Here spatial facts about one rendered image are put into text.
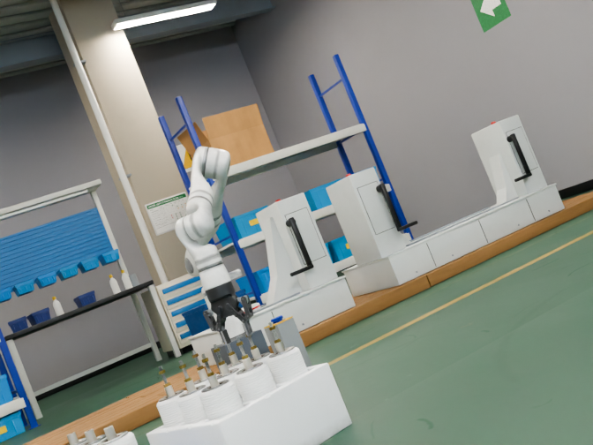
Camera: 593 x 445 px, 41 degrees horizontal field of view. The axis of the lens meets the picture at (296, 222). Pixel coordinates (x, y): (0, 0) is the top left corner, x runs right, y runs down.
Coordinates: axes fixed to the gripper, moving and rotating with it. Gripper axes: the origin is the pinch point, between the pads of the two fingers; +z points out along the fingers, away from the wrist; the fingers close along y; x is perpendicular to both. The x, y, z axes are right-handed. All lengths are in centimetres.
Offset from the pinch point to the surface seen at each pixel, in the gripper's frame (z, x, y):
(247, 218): -56, 473, -216
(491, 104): -77, 650, 1
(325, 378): 20.0, 10.9, 14.3
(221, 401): 12.9, -15.0, -2.7
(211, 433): 18.9, -19.1, -6.1
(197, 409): 13.8, -9.9, -13.6
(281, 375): 14.8, 5.6, 5.1
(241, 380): 11.2, -5.0, -1.0
